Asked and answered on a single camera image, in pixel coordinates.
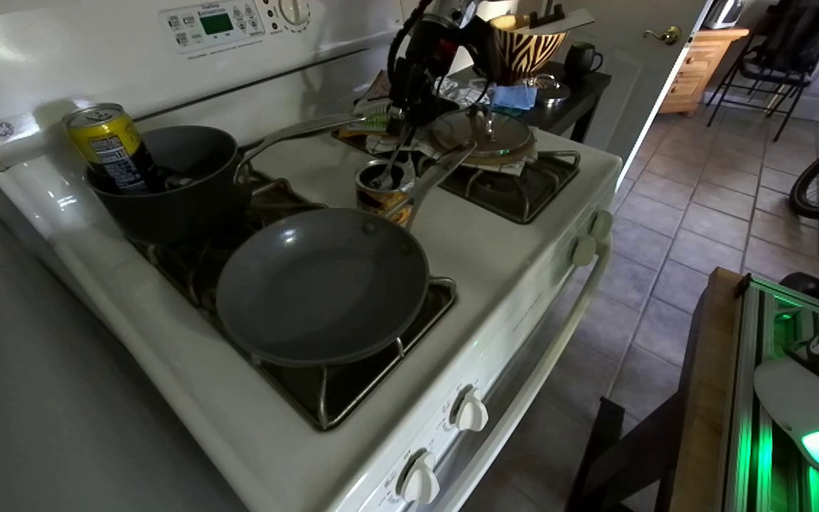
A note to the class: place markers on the tin with orange label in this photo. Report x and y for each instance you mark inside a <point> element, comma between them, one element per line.
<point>384,206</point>

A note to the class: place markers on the black mug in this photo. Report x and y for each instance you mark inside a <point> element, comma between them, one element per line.
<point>582,62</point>

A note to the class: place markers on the black chair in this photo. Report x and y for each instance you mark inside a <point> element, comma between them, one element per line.
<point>781,43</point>

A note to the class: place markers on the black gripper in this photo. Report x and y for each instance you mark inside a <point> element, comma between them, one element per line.
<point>434,62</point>

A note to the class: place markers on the grey refrigerator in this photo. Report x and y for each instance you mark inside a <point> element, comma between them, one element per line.
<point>30,379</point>

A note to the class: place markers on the black side table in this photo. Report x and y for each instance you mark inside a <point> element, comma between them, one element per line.
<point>585,99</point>

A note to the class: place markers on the white stove knob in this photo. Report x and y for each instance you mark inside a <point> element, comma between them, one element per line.
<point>585,248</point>
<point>600,224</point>
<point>418,480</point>
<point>469,410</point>

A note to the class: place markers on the green lit aluminium frame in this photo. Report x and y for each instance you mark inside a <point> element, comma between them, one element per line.
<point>761,456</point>

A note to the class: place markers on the small glass jar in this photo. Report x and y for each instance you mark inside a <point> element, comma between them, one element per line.
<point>550,93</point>

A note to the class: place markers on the grey frying pan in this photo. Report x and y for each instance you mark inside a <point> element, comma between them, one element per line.
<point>319,287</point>

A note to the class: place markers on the white door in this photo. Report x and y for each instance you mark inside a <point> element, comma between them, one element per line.
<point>639,86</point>

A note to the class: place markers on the black burner grate under lid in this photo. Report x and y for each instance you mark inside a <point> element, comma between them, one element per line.
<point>512,197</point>

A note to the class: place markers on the white oven dial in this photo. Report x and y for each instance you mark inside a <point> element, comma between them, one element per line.
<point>294,11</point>

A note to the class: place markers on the white gas stove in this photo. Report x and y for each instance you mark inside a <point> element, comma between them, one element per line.
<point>485,258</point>

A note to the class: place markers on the wooden cabinet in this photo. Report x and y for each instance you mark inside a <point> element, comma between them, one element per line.
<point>704,73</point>

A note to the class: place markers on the yellow drink can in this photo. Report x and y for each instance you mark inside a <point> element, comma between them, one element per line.
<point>111,152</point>

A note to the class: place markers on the brass door knob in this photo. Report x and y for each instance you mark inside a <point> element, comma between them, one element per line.
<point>663,36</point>

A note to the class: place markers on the blue sponge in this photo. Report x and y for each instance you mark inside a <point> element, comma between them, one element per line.
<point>515,99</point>

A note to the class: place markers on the zebra pattern bowl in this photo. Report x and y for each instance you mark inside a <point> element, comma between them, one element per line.
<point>528,48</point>

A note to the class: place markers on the wooden cart board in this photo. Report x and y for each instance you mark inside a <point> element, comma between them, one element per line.
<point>704,379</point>

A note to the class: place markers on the metal spoon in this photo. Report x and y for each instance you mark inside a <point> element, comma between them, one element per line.
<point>388,164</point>

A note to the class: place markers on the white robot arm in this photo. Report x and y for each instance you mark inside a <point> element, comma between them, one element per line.
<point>798,399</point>

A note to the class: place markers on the black burner grate under pans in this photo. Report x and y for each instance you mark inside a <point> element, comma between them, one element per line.
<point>333,398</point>

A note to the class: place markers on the black floor stand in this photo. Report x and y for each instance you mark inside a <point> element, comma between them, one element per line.
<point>619,456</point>

